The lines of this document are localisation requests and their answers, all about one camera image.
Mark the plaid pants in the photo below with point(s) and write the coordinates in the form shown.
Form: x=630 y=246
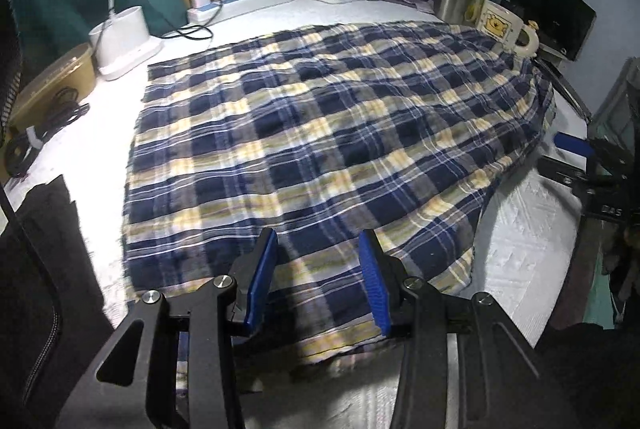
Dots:
x=325 y=134

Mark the black cloth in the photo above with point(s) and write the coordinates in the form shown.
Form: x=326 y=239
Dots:
x=50 y=219

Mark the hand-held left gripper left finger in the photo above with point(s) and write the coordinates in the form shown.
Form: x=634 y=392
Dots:
x=260 y=279

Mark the black monitor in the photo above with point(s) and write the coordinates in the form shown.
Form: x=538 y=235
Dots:
x=565 y=14

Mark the cream bear mug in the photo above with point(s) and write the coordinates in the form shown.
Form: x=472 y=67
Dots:
x=500 y=24

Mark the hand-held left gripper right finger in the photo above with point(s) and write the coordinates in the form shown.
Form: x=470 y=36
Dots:
x=375 y=284

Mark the brown oval lidded box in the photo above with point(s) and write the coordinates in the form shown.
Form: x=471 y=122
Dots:
x=55 y=79

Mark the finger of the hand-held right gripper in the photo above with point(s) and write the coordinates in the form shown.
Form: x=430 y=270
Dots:
x=560 y=171
x=572 y=144

